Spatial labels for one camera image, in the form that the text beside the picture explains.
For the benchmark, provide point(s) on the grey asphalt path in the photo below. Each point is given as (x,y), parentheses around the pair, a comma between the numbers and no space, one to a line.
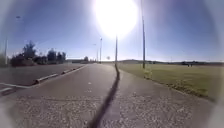
(100,83)

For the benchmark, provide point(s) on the dark tree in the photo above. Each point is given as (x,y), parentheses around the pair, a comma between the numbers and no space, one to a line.
(86,59)

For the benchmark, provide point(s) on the tall thin pole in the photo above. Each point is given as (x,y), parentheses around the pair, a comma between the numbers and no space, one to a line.
(143,46)

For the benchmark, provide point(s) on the low distant hill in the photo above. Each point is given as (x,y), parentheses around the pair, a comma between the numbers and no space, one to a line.
(160,62)

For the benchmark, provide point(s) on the grass field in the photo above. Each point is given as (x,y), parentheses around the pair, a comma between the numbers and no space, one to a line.
(173,75)

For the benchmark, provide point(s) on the row of concrete kerb stones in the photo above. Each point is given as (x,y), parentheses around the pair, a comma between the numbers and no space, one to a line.
(46,77)

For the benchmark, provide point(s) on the row of trees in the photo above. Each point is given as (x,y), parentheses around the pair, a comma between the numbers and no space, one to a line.
(29,53)

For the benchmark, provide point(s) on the pale pole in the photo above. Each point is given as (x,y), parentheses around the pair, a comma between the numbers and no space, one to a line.
(5,53)

